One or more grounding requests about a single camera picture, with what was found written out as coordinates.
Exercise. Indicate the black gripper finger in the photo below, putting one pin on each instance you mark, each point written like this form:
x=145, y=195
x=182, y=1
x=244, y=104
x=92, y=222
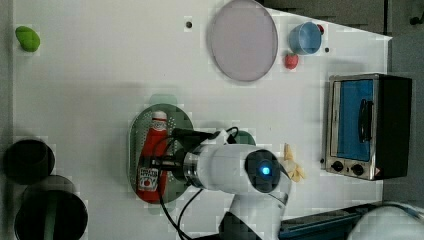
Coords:
x=163, y=160
x=163, y=167

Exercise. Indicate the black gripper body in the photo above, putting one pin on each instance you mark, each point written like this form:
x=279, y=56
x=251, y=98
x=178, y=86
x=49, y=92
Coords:
x=181, y=169

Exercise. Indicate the red plush ketchup bottle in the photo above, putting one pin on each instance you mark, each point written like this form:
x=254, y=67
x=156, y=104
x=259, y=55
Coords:
x=148, y=174

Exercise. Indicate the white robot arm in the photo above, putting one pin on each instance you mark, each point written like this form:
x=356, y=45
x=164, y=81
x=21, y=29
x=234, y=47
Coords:
x=260, y=187

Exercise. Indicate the green mug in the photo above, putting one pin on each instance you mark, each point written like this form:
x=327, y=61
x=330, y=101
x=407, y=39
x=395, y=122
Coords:
x=243, y=137

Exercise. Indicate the small black round base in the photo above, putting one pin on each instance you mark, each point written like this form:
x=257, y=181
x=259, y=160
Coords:
x=28, y=161

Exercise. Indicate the grey round plate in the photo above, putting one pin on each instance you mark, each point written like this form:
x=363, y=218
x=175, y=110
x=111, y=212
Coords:
x=244, y=40

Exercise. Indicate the blue cup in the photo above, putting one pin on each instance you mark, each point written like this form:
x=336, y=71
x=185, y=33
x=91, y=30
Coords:
x=305, y=39

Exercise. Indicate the green toy fruit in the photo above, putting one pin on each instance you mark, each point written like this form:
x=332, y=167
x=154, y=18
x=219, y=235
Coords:
x=28, y=39

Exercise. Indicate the dark red toy strawberry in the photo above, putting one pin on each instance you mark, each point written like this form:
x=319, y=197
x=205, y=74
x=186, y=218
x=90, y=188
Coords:
x=321, y=29

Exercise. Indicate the silver black toaster oven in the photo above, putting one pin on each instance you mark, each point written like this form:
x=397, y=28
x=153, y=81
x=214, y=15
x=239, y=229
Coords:
x=368, y=126

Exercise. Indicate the blue metal frame rail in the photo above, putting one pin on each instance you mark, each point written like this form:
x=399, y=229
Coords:
x=332, y=225

